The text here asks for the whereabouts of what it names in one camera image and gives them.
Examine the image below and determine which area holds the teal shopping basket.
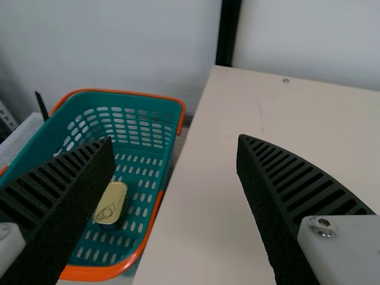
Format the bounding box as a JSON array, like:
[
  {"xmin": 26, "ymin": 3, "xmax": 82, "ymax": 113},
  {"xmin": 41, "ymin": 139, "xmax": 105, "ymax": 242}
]
[{"xmin": 0, "ymin": 87, "xmax": 187, "ymax": 281}]

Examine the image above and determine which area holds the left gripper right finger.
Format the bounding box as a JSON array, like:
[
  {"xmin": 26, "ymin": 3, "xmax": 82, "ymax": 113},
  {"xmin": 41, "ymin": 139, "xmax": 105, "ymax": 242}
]
[{"xmin": 236, "ymin": 134, "xmax": 380, "ymax": 285}]

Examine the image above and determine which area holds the gold rectangular tin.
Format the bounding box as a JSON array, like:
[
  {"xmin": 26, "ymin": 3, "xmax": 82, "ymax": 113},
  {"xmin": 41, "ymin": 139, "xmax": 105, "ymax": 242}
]
[{"xmin": 92, "ymin": 181, "xmax": 130, "ymax": 232}]

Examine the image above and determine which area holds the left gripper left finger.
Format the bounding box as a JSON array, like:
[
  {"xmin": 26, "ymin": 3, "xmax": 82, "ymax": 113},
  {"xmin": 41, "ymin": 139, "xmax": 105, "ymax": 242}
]
[{"xmin": 0, "ymin": 135, "xmax": 116, "ymax": 285}]

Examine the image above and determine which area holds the black post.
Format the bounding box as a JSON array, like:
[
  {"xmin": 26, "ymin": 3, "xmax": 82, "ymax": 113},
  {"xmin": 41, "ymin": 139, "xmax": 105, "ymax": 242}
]
[{"xmin": 216, "ymin": 0, "xmax": 244, "ymax": 68}]

